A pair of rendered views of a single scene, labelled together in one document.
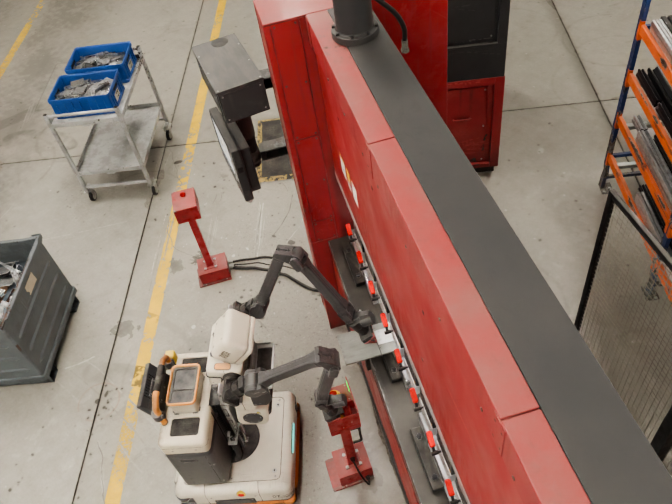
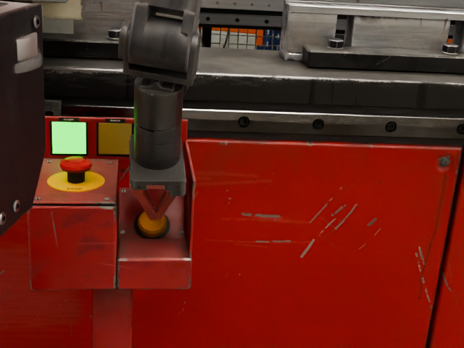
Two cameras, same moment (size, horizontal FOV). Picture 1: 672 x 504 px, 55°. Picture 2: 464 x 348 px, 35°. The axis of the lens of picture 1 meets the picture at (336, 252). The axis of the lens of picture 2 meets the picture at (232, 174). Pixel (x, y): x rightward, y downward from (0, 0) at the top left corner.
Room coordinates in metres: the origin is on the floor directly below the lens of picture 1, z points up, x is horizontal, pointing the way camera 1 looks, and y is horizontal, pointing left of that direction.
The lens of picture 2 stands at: (1.46, 1.01, 1.13)
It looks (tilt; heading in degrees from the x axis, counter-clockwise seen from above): 21 degrees down; 270
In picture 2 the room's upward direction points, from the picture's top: 4 degrees clockwise
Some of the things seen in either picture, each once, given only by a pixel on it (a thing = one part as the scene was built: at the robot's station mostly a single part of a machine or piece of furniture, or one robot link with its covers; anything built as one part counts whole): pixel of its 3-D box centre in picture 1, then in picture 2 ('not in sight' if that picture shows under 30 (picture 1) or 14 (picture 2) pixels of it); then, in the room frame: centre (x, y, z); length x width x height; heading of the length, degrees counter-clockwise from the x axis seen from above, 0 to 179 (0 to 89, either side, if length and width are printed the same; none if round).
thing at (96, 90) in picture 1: (87, 94); not in sight; (4.67, 1.73, 0.92); 0.50 x 0.36 x 0.18; 83
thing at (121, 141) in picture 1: (114, 125); not in sight; (4.84, 1.69, 0.47); 0.90 x 0.66 x 0.95; 173
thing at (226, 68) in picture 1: (244, 127); not in sight; (3.01, 0.38, 1.53); 0.51 x 0.25 x 0.85; 15
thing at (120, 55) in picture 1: (102, 64); not in sight; (5.09, 1.65, 0.92); 0.50 x 0.36 x 0.18; 83
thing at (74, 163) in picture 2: not in sight; (76, 172); (1.67, 0.14, 0.79); 0.04 x 0.04 x 0.04
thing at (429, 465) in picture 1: (426, 458); (391, 59); (1.21, -0.23, 0.89); 0.30 x 0.05 x 0.03; 7
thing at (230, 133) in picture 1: (236, 152); not in sight; (2.94, 0.45, 1.42); 0.45 x 0.12 x 0.36; 15
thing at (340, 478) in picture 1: (348, 465); not in sight; (1.62, 0.16, 0.06); 0.25 x 0.20 x 0.12; 99
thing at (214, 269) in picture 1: (199, 237); not in sight; (3.34, 0.95, 0.41); 0.25 x 0.20 x 0.83; 97
